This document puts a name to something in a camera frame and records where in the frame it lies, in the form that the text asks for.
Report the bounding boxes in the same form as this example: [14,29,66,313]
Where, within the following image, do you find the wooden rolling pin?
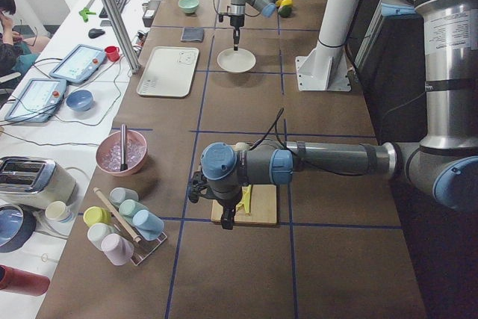
[93,188,142,243]

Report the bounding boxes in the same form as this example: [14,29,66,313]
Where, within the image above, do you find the light blue cup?
[132,209,165,241]

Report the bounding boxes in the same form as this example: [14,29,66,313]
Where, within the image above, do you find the wooden cutting board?
[211,184,279,226]

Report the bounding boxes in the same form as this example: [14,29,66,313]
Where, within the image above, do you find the pink cup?
[101,233,134,266]

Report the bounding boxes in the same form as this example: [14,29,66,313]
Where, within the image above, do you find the yellow cup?
[83,206,111,227]

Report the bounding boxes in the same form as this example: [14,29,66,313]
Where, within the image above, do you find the teach pendant near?
[5,78,67,123]

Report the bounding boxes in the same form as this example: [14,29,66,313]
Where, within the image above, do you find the pale white cup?
[87,223,120,250]

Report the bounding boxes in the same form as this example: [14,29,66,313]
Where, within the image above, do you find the green bowl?
[178,0,199,14]

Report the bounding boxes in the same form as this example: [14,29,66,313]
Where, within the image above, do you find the white round plate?
[217,48,256,73]

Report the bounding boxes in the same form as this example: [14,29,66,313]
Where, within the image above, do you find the red bottle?
[1,264,50,297]

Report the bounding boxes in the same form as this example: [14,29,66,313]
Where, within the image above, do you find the green avocado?
[278,6,293,18]

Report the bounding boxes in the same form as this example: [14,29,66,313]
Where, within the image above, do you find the grey-blue cup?
[109,187,139,207]

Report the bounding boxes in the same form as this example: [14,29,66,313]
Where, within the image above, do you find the dark blue bowl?
[1,204,37,253]

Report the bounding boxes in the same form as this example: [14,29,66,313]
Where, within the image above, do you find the aluminium frame post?
[102,0,140,74]

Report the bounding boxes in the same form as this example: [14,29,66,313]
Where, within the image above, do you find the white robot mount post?
[296,0,359,92]

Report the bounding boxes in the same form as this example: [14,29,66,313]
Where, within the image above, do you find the grey folded cloth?
[181,27,204,43]

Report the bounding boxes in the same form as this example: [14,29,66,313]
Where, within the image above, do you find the white toaster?
[1,156,76,209]

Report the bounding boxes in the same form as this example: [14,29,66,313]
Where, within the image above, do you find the black computer mouse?
[88,28,105,39]

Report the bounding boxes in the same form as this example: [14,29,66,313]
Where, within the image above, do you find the red mug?
[104,46,120,62]

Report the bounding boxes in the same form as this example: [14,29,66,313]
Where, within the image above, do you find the small black box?
[142,0,161,28]

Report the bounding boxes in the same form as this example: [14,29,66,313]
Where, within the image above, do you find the cream paper cup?
[45,201,73,223]

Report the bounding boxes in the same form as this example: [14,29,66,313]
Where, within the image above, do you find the yellow-green plastic knife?
[236,185,252,215]

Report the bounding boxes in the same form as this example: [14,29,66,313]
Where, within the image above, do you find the white bear tray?
[136,46,199,98]

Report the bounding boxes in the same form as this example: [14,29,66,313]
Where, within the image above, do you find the teach pendant far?
[49,44,106,84]

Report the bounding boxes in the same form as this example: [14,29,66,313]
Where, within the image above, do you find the seated person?
[0,0,50,76]

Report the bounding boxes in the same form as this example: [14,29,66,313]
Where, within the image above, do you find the teach pendant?
[49,44,106,84]
[5,78,67,123]

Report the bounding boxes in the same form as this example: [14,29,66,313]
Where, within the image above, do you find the mint green cup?
[119,199,148,219]

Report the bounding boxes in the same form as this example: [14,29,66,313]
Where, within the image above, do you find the green clamp tool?
[78,7,96,22]

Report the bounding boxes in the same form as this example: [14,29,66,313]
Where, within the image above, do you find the metal tongs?
[119,124,128,172]

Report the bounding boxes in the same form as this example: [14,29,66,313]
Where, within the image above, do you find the pink bowl with ice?
[96,130,147,176]

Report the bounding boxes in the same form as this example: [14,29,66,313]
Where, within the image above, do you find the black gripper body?
[219,6,245,30]
[187,170,242,218]

